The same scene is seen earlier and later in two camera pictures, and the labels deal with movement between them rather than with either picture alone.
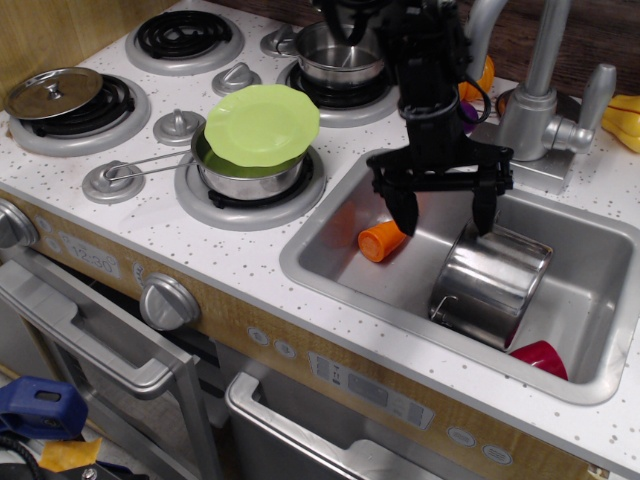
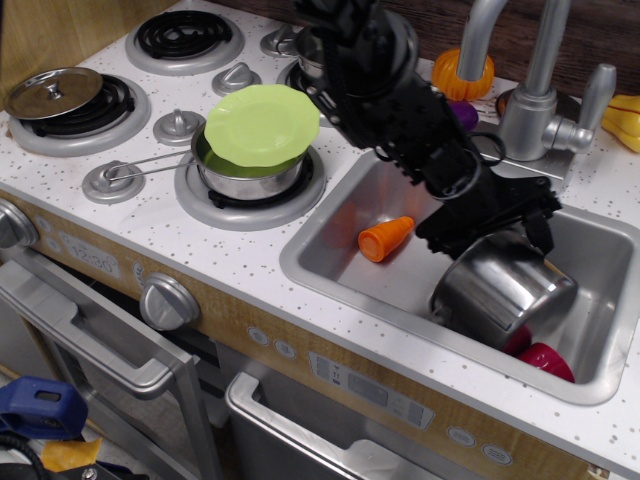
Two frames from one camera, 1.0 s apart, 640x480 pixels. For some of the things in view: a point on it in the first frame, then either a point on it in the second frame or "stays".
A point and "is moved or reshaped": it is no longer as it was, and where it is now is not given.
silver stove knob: (101, 190) stays
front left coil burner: (117, 115) stays
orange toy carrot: (378, 242) stays
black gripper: (436, 100) to (491, 205)
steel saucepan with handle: (214, 174) stays
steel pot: (483, 284) is moved or reshaped
